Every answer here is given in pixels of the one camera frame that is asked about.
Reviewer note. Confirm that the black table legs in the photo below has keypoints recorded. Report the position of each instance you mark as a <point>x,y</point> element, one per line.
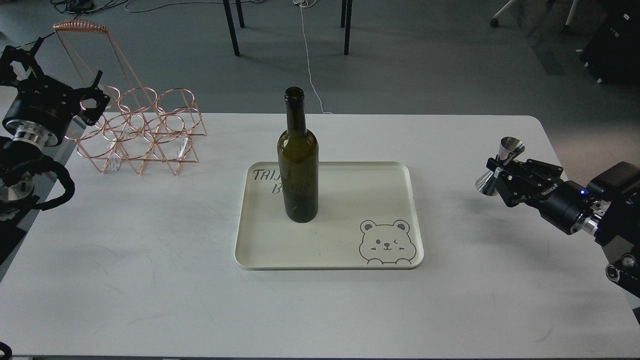
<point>346,23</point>
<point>232,25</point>

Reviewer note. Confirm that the steel double jigger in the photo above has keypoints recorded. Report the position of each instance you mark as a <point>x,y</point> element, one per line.
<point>509,149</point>

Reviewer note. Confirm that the cream bear serving tray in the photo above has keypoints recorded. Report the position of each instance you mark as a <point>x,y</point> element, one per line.
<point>366,219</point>

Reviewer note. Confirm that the dark green wine bottle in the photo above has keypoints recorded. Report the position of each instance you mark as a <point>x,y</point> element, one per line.
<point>298,161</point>

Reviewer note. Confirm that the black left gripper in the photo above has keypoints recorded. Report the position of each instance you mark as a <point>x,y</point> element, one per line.
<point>45,101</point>

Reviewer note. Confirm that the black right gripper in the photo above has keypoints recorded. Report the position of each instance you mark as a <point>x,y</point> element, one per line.
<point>564,204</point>

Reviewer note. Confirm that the black table legs right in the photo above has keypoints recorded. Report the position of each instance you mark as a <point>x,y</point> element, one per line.
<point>346,23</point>

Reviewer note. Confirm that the black table legs left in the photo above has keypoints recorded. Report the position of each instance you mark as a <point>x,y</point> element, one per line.
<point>232,25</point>

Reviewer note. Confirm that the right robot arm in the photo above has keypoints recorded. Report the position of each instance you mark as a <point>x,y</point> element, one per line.
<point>607,208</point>

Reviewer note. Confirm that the copper wire wine rack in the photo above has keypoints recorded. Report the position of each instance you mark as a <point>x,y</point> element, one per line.
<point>140,126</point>

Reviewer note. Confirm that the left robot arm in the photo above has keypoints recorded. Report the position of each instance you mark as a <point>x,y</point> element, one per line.
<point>21,159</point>

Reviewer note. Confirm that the black cart with casters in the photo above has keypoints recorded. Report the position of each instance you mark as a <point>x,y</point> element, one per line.
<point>613,53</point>

